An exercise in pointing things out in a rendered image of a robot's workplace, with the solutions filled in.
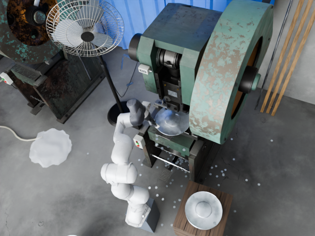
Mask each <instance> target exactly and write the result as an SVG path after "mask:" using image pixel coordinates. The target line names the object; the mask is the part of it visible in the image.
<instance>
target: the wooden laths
mask: <svg viewBox="0 0 315 236"><path fill-rule="evenodd" d="M292 2H293V0H290V2H289V5H288V8H287V12H286V14H285V18H284V21H283V24H282V27H281V30H280V33H279V36H278V39H277V42H276V45H275V48H274V52H273V54H272V57H271V60H270V64H269V67H268V70H267V73H266V76H265V79H264V82H263V85H262V88H261V91H260V94H259V97H258V100H257V103H256V106H255V110H256V109H257V106H258V104H259V101H260V98H261V95H262V92H263V88H264V85H265V83H266V80H267V77H268V74H269V71H270V67H271V64H272V62H273V59H274V56H275V53H276V50H277V47H278V43H279V41H280V38H281V35H282V32H283V29H284V26H285V22H286V19H287V17H288V14H289V11H290V8H291V5H292ZM303 2H304V0H299V3H298V6H297V8H296V11H295V14H294V17H293V20H292V23H291V26H290V28H289V31H288V34H287V37H286V40H285V43H284V46H283V48H282V51H281V54H280V56H279V59H278V62H277V65H276V68H275V71H274V74H273V76H272V79H271V82H270V85H269V88H268V91H267V94H266V96H265V99H264V102H263V104H262V108H261V111H260V112H262V113H263V111H264V108H265V106H266V103H267V101H268V98H269V95H270V92H271V89H272V87H273V84H274V81H275V79H276V76H277V73H278V70H279V68H280V65H281V62H282V60H283V57H284V54H285V51H286V49H287V46H288V43H289V41H290V38H291V35H292V32H293V29H294V27H295V24H296V22H297V19H298V16H299V14H300V10H301V8H302V5H303ZM312 3H313V0H308V3H307V6H306V8H305V11H304V14H303V16H302V19H301V22H300V24H299V27H298V29H297V32H296V35H295V37H294V40H293V42H292V45H291V48H290V50H289V53H288V55H287V58H286V61H285V64H284V66H283V69H282V72H281V74H280V77H279V79H278V82H277V85H276V87H275V90H274V92H273V95H272V98H271V100H270V103H269V106H268V108H267V111H266V113H268V114H269V112H270V109H271V107H272V104H273V102H274V99H275V97H276V94H277V92H278V89H279V86H280V84H281V81H282V79H283V76H284V74H285V71H286V69H287V66H288V64H289V61H290V58H291V56H292V53H293V51H294V48H295V46H296V43H297V41H298V38H299V36H300V33H301V31H302V28H303V25H304V23H305V20H306V18H307V15H308V13H309V10H310V8H311V5H312ZM314 20H315V8H314V11H313V13H312V16H311V18H310V21H309V23H308V25H307V28H306V31H305V33H304V36H303V38H302V40H301V43H300V45H299V48H298V50H297V52H296V55H295V57H294V60H293V62H292V65H291V67H290V70H289V72H288V75H287V77H286V80H285V82H284V84H283V87H282V89H281V92H280V94H279V97H278V99H277V102H276V104H275V107H274V109H273V112H272V114H271V116H274V115H275V113H276V110H277V108H278V106H279V103H280V101H281V98H282V96H283V94H284V91H285V89H286V86H287V84H288V82H289V80H290V77H291V75H292V73H293V70H294V68H295V65H296V63H297V61H298V58H299V56H300V53H301V51H302V49H303V46H304V44H305V41H306V39H307V37H308V35H309V32H310V30H311V28H312V25H313V23H314Z"/></svg>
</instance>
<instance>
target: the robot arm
mask: <svg viewBox="0 0 315 236"><path fill-rule="evenodd" d="M150 106H151V103H150V102H146V101H143V102H142V103H141V102H140V101H139V100H137V99H135V98H132V99H130V100H128V102H127V107H128V108H129V110H130V112H129V113H121V114H120V115H119V116H118V118H117V125H116V128H115V132H114V136H113V141H114V143H115V145H114V148H113V150H112V156H111V158H112V161H113V162H114V163H105V164H104V165H103V167H102V169H101V177H102V178H103V179H104V180H105V181H106V182H107V183H110V184H111V185H112V188H111V191H112V193H113V194H114V196H115V197H117V198H119V199H124V200H127V201H128V209H127V215H126V220H125V221H126V223H127V224H128V225H131V226H134V227H141V226H142V225H143V223H144V221H145V219H146V218H147V216H148V214H149V212H150V211H151V208H150V207H149V204H148V202H147V201H148V199H149V197H150V194H149V191H148V190H147V189H145V188H143V187H140V186H137V185H132V184H131V183H134V182H135V181H136V179H137V176H138V172H137V168H136V167H135V165H133V163H132V162H131V163H129V162H128V159H129V157H130V154H131V152H132V149H133V147H134V143H133V140H132V138H130V137H129V136H128V135H126V134H123V131H124V129H125V128H127V127H131V126H137V125H141V124H142V123H143V121H144V120H145V121H147V122H149V125H150V126H152V127H156V128H159V127H160V126H159V125H158V124H157V123H156V120H154V118H153V117H152V116H151V114H150V112H149V109H150Z"/></svg>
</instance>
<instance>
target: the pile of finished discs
mask: <svg viewBox="0 0 315 236"><path fill-rule="evenodd" d="M185 213H186V217H187V219H188V221H189V222H190V223H191V224H192V225H193V226H194V227H196V228H199V229H202V230H207V229H211V228H213V227H215V226H216V225H218V223H219V222H220V220H221V218H222V213H223V209H222V205H221V203H220V201H219V200H218V199H217V197H216V196H215V195H213V194H212V193H209V192H196V193H194V194H192V195H191V196H190V197H189V198H188V200H187V202H186V205H185Z"/></svg>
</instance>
